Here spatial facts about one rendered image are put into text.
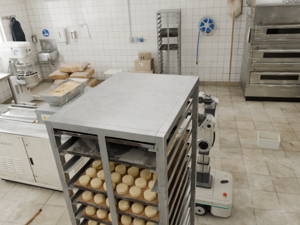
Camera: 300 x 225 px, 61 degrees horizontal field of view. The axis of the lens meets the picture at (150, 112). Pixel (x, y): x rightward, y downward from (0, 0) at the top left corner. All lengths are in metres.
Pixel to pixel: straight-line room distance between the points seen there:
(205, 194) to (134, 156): 1.97
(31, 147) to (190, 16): 4.50
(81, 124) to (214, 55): 5.65
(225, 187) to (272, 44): 3.27
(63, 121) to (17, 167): 2.70
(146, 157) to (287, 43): 4.79
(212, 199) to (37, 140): 2.02
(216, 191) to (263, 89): 3.23
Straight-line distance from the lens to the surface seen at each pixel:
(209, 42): 6.37
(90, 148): 1.10
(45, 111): 2.86
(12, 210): 3.60
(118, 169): 1.22
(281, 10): 5.42
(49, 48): 7.58
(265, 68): 5.59
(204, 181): 2.97
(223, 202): 2.88
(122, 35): 6.66
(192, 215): 1.93
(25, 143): 3.31
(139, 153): 1.02
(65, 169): 1.17
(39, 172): 3.49
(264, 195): 3.43
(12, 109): 3.95
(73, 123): 0.98
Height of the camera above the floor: 2.25
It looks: 26 degrees down
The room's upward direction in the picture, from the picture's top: 3 degrees counter-clockwise
